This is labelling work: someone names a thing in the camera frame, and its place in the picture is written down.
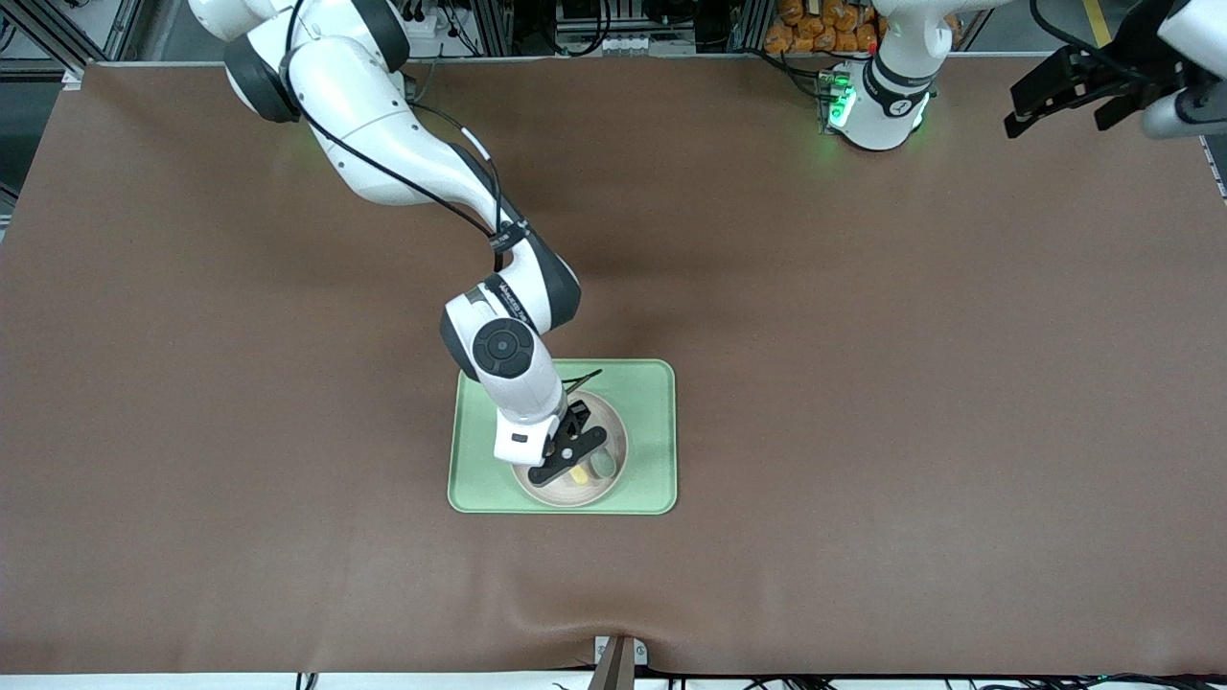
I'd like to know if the round cream plate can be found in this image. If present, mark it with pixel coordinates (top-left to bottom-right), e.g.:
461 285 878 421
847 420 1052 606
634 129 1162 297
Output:
513 388 631 507

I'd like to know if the light green rectangular tray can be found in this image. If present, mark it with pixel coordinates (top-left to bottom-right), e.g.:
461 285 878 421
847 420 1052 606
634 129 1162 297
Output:
448 358 679 516

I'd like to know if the small controller box green light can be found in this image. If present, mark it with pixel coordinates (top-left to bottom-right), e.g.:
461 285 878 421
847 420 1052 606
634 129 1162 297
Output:
818 65 849 133

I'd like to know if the orange items bag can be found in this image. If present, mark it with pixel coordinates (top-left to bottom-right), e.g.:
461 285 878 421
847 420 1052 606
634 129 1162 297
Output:
764 0 888 55

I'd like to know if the brown table cover mat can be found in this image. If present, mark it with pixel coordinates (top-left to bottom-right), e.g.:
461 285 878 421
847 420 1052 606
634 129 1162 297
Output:
0 55 1227 678

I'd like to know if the white power strip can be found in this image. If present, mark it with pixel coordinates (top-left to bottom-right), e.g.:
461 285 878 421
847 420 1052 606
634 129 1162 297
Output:
398 0 451 39

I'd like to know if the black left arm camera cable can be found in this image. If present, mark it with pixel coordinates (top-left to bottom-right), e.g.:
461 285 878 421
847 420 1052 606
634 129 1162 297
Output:
1030 0 1182 80

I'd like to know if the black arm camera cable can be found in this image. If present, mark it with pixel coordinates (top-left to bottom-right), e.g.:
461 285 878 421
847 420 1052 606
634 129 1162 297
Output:
283 0 605 396
1030 0 1182 80

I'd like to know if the white metal table bracket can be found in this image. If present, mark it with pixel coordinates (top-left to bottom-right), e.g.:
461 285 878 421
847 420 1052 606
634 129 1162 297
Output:
594 635 649 668

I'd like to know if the brown post under bracket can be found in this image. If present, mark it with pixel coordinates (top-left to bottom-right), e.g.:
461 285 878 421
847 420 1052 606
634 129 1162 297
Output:
587 636 637 690

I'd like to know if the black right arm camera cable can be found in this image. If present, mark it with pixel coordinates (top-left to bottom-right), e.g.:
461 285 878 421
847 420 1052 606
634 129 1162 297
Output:
283 0 605 396

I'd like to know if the aluminium frame profile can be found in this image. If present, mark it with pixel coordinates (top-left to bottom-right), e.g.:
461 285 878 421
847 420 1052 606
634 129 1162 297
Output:
733 0 776 54
0 0 145 80
468 0 514 57

